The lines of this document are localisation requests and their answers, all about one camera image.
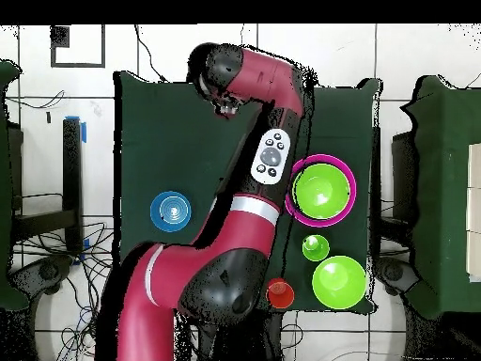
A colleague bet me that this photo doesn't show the light blue straight-sided bowl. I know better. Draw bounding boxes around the light blue straight-sided bowl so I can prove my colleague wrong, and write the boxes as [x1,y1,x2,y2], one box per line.
[149,190,193,233]

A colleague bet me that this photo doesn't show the green bowl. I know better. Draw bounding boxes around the green bowl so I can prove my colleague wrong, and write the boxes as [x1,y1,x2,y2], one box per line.
[311,255,368,310]
[292,162,352,220]

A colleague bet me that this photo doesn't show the large pink bowl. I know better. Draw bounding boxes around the large pink bowl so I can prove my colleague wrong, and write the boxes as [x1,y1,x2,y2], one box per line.
[284,153,358,228]

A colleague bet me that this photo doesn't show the green cup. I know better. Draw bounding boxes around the green cup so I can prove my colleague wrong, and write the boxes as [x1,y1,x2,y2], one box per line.
[302,234,331,262]

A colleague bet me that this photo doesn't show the orange cup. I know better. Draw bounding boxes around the orange cup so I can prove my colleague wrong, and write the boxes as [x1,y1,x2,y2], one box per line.
[265,276,296,310]

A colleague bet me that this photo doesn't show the dark green table cloth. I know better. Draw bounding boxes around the dark green table cloth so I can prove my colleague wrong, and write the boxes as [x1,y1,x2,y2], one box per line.
[113,71,384,315]

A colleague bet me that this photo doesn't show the green-clothed side table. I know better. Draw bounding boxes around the green-clothed side table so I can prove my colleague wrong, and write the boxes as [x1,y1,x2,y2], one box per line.
[399,74,481,321]
[0,59,29,313]

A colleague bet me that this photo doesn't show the white boxes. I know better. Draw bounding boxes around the white boxes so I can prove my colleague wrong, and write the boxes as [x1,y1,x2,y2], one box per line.
[465,142,481,283]

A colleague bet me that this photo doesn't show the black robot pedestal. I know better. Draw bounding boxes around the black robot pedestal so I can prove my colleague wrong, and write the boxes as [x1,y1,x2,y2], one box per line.
[176,309,287,361]

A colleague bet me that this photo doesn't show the bundle of floor cables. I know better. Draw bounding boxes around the bundle of floor cables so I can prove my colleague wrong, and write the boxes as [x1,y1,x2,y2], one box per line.
[14,221,114,361]

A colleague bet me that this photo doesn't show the black post with blue tape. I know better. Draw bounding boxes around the black post with blue tape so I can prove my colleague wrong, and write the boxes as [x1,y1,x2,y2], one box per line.
[12,116,88,257]

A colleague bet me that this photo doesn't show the black square floor frame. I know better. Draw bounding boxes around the black square floor frame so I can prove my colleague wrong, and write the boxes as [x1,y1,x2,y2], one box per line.
[50,24,106,69]

